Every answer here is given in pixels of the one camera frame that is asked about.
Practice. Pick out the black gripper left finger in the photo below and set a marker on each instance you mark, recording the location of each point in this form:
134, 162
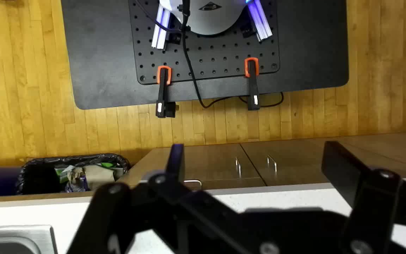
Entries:
132, 211

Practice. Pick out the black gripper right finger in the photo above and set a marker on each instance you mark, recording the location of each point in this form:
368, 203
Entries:
376, 201

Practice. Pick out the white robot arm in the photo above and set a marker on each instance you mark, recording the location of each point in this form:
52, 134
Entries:
217, 18

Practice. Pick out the trash bin with black bag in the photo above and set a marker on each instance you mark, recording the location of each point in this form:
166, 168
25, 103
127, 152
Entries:
38, 176

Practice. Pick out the orange black bar clamp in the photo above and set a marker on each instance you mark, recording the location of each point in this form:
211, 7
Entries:
163, 93
252, 89

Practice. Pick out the stainless steel double sink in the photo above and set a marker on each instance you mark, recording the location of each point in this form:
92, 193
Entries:
10, 240

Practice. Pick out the black robot stand top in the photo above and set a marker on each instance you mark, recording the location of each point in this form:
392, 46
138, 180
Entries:
306, 46

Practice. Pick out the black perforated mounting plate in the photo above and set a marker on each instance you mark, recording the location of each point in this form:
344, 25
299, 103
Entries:
211, 58

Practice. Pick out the aluminium profile bar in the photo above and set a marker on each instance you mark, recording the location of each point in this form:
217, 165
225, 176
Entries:
159, 32
261, 25

